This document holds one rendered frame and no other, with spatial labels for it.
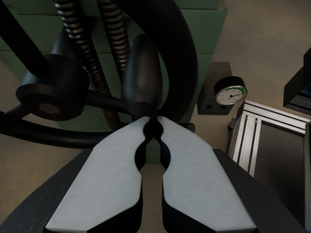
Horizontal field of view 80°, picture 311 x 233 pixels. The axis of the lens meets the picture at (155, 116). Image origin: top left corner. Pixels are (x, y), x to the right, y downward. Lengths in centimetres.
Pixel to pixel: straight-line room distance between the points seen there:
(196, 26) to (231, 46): 134
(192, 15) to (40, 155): 103
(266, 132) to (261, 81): 59
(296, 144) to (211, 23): 78
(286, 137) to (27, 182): 124
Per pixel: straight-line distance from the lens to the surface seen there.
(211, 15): 36
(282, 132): 103
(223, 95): 41
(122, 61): 25
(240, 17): 207
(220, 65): 53
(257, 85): 146
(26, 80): 20
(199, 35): 38
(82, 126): 68
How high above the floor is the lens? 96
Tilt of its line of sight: 58 degrees down
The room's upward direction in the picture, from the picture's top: 2 degrees clockwise
